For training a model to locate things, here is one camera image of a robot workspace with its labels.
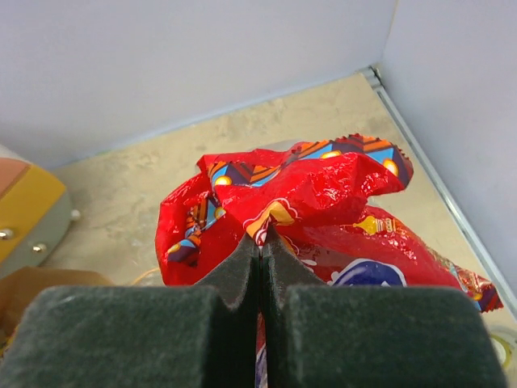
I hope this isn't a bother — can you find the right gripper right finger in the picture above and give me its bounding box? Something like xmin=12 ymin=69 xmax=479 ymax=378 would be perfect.
xmin=261 ymin=228 xmax=507 ymax=387

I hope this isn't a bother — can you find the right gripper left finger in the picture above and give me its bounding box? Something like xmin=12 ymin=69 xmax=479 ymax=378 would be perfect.
xmin=1 ymin=238 xmax=259 ymax=387

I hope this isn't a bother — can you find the red candy bag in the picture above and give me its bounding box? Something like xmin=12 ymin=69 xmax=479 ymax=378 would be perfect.
xmin=155 ymin=134 xmax=502 ymax=312

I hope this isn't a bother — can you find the red brown paper bag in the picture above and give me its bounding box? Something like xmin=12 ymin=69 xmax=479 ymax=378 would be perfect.
xmin=1 ymin=268 xmax=168 ymax=365

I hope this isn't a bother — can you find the round mini drawer cabinet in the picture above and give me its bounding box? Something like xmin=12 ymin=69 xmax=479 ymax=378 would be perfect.
xmin=0 ymin=146 xmax=81 ymax=277

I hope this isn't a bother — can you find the clear tape roll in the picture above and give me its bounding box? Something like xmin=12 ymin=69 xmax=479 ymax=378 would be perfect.
xmin=489 ymin=326 xmax=516 ymax=369

